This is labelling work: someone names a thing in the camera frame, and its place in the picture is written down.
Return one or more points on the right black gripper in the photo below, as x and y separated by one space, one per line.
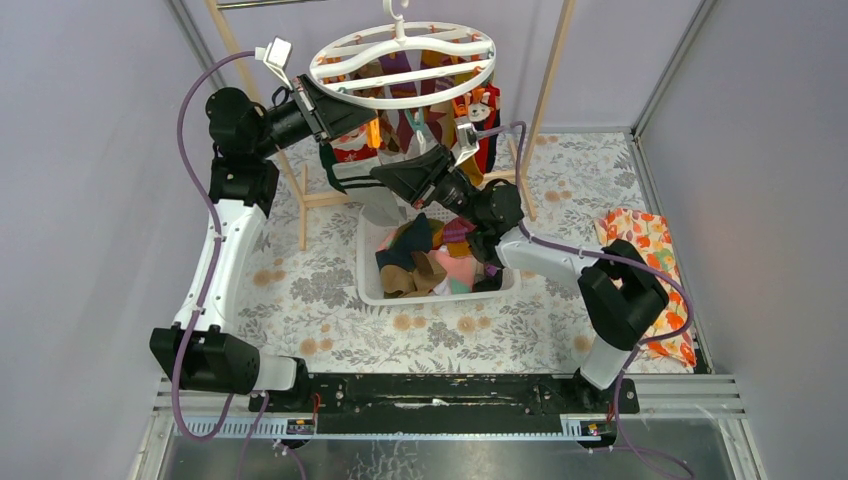
415 179

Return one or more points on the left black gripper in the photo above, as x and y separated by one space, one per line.
311 108

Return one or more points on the dark green sock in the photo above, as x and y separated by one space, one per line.
328 160

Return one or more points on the orange clothespin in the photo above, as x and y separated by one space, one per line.
373 134

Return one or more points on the teal clothespin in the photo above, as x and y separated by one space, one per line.
418 142

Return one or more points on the white round clip hanger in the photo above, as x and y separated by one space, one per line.
404 64

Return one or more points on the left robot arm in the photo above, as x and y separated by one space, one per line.
200 350

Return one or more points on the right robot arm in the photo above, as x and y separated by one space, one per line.
622 296

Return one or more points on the purple sock in basket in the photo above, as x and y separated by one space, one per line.
454 236

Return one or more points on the navy sock in basket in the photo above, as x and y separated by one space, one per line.
416 237

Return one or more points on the white plastic basket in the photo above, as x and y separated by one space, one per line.
370 236

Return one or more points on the pink sock in basket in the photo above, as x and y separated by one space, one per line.
460 274

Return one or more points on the brown sock in basket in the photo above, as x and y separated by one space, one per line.
426 274

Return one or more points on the floral table mat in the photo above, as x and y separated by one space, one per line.
298 295

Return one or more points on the floral folded cloth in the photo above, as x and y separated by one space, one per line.
650 234

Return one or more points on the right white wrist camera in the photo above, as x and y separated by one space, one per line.
466 145

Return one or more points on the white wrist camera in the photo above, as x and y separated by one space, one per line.
466 145
274 56

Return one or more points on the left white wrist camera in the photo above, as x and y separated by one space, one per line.
274 56

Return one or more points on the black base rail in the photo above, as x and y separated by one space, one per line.
360 404

